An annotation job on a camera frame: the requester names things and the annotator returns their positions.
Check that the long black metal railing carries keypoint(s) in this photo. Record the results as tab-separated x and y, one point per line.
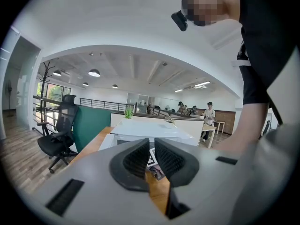
105	101

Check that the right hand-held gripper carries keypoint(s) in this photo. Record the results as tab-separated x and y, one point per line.
152	157

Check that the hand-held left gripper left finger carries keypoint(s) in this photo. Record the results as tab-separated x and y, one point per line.
98	177

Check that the white partition panel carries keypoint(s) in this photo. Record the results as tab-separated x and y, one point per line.
189	130

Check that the black standing fan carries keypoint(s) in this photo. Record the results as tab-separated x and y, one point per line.
9	87

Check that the black head camera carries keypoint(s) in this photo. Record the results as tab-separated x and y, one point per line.
180	20

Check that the green spiky potted plant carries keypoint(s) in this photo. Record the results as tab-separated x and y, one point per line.
128	113

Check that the person's head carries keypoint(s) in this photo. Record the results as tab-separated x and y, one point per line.
206	6

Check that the black railing with wooden handrail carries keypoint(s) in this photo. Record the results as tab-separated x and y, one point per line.
37	98

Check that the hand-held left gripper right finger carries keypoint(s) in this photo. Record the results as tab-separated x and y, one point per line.
211	184

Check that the person's black shirt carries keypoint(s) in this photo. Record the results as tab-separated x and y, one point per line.
264	32

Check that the pale succulent potted plant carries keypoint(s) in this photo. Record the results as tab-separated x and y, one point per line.
169	120

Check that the small white-legged desk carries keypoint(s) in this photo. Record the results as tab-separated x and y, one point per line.
220	122

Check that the black pendant lamp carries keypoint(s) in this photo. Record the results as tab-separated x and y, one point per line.
114	86
85	84
57	73
94	73

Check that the green partition panel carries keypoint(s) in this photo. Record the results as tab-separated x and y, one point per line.
91	125

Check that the wooden desk with white legs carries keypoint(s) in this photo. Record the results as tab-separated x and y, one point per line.
207	128

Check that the person's right forearm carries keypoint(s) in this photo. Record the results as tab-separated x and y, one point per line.
248	125

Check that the black stair railing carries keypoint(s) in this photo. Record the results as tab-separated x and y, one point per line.
161	111

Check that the black mesh office chair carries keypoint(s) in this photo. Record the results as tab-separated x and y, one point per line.
56	142

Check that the white microwave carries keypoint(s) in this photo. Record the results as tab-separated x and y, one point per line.
145	128

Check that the white tube light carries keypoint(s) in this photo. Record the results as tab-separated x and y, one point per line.
202	84

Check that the black coat rack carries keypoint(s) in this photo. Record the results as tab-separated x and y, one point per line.
44	90

